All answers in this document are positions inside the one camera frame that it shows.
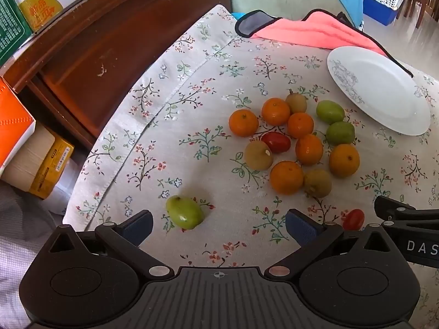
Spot red cherry tomato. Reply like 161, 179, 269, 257
261, 132, 291, 154
342, 209, 365, 231

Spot small brown kiwi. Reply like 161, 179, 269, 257
303, 169, 333, 198
285, 89, 308, 114
244, 140, 274, 171

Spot brown wooden cabinet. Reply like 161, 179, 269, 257
0, 0, 231, 152

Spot white plate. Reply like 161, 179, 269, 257
327, 46, 431, 136

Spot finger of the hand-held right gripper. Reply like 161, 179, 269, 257
374, 195, 418, 223

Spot grey fabric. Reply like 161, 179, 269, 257
0, 178, 69, 319

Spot yellow box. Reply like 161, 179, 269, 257
29, 134, 75, 200

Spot green box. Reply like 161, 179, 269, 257
0, 0, 33, 66

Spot floral cloth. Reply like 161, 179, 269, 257
62, 5, 439, 329

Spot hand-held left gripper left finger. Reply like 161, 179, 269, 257
48, 211, 175, 280

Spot orange box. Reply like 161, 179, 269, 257
0, 75, 37, 179

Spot beige cardboard box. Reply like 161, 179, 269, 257
2, 123, 56, 191

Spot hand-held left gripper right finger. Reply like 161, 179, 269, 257
264, 209, 392, 280

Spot blue plastic bin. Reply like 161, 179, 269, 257
362, 0, 400, 27

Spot pink towel with black trim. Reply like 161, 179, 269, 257
235, 10, 414, 76

